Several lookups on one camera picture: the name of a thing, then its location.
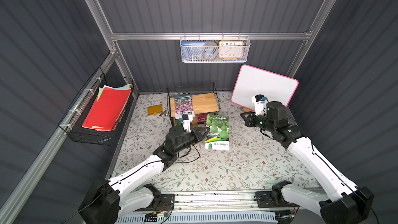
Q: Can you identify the grey tape roll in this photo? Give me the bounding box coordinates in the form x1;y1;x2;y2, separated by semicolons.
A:
202;41;219;61

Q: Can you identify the white perforated cable tray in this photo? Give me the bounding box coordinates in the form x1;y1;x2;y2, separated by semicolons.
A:
116;211;278;224

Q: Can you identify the blue box in basket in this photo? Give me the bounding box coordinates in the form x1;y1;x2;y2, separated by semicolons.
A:
180;40;206;63

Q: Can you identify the yellow square clock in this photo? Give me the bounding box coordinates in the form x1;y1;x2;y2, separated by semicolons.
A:
218;40;244;60

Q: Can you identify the wooden easel stand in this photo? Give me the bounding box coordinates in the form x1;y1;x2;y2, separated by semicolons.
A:
243;107;252;113

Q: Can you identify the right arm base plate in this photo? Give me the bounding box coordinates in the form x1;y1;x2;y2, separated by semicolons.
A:
254;190;297;208

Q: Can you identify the white wire hanging basket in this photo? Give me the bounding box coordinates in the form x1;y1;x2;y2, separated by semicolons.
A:
179;35;251;63

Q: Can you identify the pink framed whiteboard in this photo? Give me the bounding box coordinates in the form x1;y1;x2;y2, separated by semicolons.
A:
231;65;299;111

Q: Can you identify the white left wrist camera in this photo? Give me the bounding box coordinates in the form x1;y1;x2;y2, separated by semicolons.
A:
179;114;193;133

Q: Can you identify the green plant seed bag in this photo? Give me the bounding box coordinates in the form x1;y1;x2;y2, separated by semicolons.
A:
205;115;230;151

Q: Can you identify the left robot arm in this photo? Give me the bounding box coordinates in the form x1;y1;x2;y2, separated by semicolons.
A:
78;126;210;224

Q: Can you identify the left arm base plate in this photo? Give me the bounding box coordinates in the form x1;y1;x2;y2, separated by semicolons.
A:
148;194;175;212

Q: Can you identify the black wire wooden shelf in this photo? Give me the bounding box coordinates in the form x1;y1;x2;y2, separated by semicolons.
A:
166;82;220;125

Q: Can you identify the black wire wall basket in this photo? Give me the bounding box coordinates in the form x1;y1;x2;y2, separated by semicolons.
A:
59;68;134;146

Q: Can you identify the pink flower seed bag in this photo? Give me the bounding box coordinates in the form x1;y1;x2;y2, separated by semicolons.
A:
197;113;208;124

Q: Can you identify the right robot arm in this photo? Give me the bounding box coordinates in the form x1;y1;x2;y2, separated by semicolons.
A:
240;101;374;224

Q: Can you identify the purple flower seed bag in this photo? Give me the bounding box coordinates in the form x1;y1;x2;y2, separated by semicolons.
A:
174;94;194;119

